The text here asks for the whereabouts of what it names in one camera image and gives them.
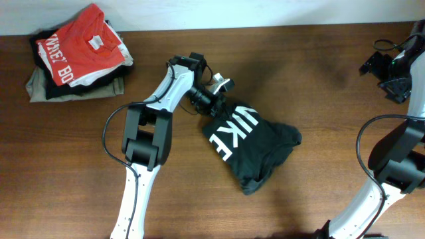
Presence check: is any dark green t-shirt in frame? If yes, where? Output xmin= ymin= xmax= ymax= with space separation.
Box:
xmin=202 ymin=102 xmax=302 ymax=195

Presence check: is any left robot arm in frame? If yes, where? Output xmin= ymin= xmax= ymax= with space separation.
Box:
xmin=110 ymin=52 xmax=234 ymax=239

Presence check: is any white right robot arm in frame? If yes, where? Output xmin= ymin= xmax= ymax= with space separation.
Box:
xmin=312 ymin=20 xmax=424 ymax=238

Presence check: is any white folded shirt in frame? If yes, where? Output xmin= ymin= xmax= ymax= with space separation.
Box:
xmin=37 ymin=23 xmax=134 ymax=88

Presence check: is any red folded t-shirt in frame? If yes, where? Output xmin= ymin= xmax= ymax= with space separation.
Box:
xmin=35 ymin=3 xmax=126 ymax=87

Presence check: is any black folded shirt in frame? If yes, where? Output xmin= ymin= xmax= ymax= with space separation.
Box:
xmin=27 ymin=19 xmax=133 ymax=102

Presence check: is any olive grey folded garment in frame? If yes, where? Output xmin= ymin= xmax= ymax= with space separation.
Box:
xmin=25 ymin=38 xmax=125 ymax=104

